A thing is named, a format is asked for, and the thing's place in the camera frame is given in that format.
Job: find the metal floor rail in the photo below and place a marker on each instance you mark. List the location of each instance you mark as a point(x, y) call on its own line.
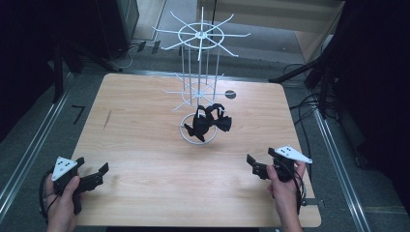
point(32, 145)
point(338, 170)

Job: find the black round table grommet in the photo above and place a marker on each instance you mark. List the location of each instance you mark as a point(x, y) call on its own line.
point(230, 94)

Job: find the light wooden furniture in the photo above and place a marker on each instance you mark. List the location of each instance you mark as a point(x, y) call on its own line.
point(257, 13)

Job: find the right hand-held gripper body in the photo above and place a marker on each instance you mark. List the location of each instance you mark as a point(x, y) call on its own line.
point(291, 153)

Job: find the black cabinet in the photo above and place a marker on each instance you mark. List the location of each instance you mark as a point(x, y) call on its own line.
point(119, 25)

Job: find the black bow tie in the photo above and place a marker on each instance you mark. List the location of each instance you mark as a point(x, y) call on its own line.
point(199, 125)
point(223, 124)

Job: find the person's right hand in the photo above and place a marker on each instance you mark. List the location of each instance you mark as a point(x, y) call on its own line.
point(286, 193)

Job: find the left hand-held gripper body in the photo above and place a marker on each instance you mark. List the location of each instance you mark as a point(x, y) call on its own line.
point(63, 169)

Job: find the person's left hand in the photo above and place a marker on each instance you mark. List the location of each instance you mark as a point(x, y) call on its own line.
point(63, 212)

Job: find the black power adapter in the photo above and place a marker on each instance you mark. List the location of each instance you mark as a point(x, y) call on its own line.
point(156, 47)
point(141, 46)

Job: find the black metal stand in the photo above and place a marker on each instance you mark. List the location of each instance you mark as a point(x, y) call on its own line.
point(58, 74)
point(290, 74)

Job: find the black table clamp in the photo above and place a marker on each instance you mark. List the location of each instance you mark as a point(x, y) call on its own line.
point(312, 202)

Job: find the dark curtain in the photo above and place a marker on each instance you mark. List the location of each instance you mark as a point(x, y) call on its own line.
point(25, 48)
point(380, 80)

